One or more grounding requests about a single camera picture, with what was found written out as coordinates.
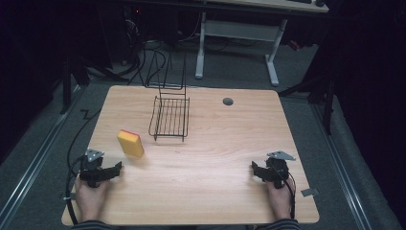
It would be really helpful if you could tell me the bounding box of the person's right hand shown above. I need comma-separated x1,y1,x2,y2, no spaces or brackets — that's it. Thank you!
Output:
265,177,297,222

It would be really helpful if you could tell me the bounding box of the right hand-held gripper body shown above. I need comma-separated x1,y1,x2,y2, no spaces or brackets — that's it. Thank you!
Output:
263,150,297,190

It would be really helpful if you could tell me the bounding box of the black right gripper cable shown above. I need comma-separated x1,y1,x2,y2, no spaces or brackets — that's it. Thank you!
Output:
273,166,298,220

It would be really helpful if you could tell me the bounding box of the bundle of black floor cables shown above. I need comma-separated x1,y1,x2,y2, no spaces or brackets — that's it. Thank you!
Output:
119,9,171,86

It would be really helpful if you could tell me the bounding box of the metal floor rail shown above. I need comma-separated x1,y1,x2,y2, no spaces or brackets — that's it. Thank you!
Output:
0,85,84,224
309,102,375,230

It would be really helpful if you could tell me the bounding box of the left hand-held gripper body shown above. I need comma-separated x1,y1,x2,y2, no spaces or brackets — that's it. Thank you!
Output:
79,148,111,189

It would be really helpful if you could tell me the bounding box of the black metal stand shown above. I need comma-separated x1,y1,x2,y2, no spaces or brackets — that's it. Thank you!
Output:
58,57,92,115
277,75,337,136

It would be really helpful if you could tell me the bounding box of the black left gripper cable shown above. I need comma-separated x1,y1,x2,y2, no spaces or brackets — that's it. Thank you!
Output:
64,108,103,226

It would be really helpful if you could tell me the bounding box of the white desk with metal legs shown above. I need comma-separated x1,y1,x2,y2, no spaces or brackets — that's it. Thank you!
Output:
194,0,330,87

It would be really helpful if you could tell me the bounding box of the person's left hand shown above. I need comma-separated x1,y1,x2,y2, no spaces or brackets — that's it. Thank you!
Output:
74,176,111,222

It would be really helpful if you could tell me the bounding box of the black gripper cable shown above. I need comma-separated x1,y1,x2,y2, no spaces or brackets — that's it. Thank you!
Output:
64,108,103,226
273,166,298,220

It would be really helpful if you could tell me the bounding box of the yellow sponge with red side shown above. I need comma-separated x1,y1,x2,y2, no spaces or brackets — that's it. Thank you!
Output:
116,128,146,159

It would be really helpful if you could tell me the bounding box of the black wire rack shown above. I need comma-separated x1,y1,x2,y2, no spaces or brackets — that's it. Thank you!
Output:
144,51,192,143

